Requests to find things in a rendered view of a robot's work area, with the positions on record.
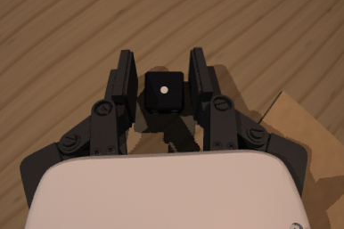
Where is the tan mat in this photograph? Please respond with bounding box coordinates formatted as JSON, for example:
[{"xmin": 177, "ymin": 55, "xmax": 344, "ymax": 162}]
[{"xmin": 258, "ymin": 91, "xmax": 344, "ymax": 229}]

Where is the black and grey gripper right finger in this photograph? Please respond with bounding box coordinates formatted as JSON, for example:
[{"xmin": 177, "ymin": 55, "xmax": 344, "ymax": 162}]
[{"xmin": 188, "ymin": 47, "xmax": 307, "ymax": 198}]

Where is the black die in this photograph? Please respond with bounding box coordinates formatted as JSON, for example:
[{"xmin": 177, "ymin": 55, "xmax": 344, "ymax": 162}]
[{"xmin": 144, "ymin": 71, "xmax": 184, "ymax": 114}]

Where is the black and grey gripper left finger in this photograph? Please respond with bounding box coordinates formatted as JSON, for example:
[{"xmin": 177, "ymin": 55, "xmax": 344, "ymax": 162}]
[{"xmin": 20, "ymin": 50, "xmax": 138, "ymax": 209}]

